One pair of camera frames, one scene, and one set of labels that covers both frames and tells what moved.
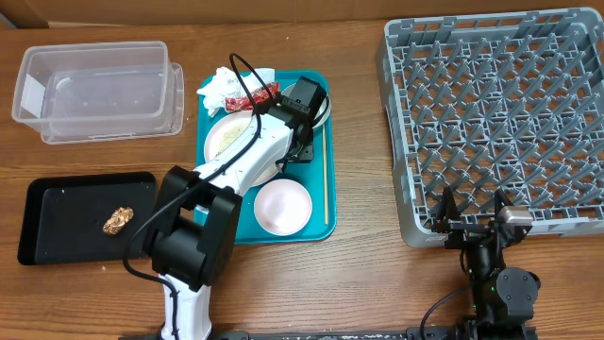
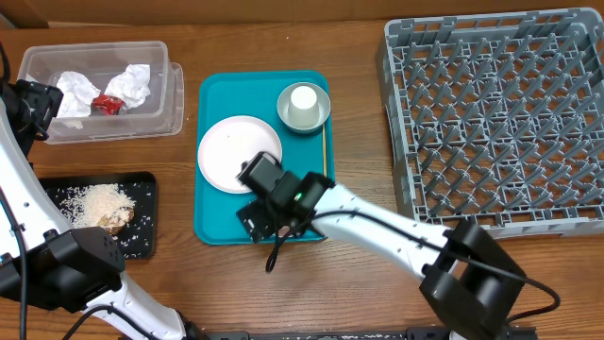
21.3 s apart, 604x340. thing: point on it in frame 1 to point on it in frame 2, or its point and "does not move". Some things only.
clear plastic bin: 92,92 does not move
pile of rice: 229,137 to 85,206
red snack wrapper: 258,95 to 107,105
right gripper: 447,219 to 260,213
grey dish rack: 511,101 does not move
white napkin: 222,85 to 77,93
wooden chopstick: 326,213 does not move
